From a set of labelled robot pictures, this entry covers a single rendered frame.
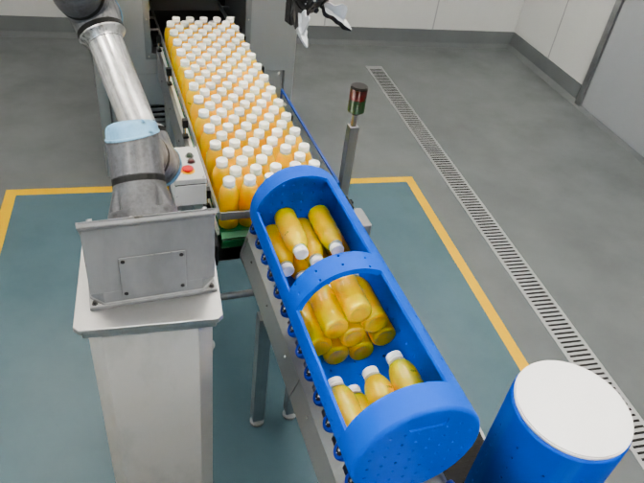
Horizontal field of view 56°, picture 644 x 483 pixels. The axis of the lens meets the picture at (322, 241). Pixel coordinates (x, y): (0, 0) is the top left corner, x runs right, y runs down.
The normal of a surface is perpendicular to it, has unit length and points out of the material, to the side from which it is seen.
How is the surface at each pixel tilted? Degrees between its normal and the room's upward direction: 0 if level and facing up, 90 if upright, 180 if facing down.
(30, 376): 0
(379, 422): 41
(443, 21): 90
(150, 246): 90
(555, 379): 0
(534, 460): 90
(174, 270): 90
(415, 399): 9
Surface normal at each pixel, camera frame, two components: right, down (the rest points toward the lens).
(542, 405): 0.11, -0.78
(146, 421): 0.23, 0.62
